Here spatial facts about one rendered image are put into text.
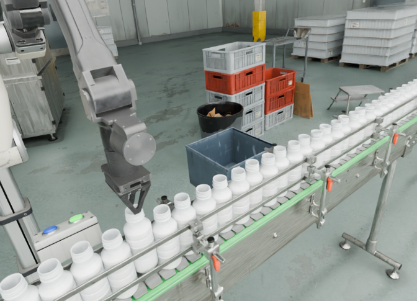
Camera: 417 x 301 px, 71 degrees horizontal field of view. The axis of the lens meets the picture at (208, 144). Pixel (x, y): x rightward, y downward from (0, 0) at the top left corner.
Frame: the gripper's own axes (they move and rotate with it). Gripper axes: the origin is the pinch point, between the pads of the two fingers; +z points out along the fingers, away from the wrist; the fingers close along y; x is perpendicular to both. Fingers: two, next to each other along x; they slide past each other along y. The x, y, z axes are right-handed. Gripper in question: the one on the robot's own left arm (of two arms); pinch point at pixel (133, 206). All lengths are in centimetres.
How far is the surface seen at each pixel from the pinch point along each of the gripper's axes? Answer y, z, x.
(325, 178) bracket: -11, 13, -55
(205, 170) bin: 45, 33, -50
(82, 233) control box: 12.2, 10.1, 9.4
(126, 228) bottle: 0.0, 4.7, 2.4
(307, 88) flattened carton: 169, 75, -312
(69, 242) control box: 12.0, 10.7, 12.8
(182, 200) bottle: 1.4, 5.7, -12.6
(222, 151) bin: 59, 37, -73
